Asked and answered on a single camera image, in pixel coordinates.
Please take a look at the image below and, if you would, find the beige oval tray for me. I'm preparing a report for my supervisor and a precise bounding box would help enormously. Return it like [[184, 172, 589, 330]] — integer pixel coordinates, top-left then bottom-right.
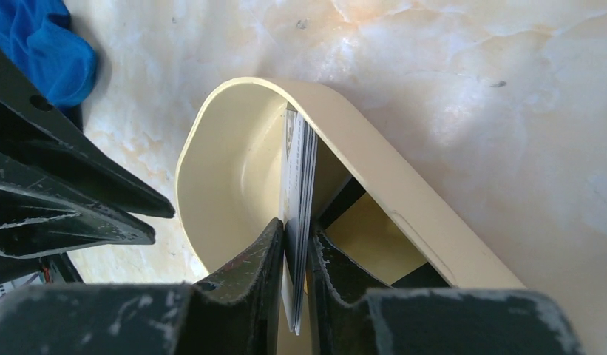
[[174, 76, 527, 355]]

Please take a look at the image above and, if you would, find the white card in tray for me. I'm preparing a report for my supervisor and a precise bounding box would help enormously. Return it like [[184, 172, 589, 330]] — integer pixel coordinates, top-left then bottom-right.
[[279, 106, 318, 336]]

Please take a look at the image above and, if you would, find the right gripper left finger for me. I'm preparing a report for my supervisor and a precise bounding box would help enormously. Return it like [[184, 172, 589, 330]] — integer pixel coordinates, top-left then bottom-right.
[[0, 219, 284, 354]]

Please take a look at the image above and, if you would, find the blue cloth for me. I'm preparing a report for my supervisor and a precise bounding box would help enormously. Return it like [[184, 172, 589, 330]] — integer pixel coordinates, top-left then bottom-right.
[[0, 0, 98, 112]]

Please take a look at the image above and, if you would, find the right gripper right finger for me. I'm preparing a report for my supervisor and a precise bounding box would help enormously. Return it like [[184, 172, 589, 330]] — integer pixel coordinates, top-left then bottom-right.
[[308, 227, 584, 354]]

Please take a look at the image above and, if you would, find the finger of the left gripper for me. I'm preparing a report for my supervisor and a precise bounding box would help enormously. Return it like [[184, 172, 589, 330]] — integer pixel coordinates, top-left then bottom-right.
[[0, 152, 155, 259], [0, 49, 175, 218]]

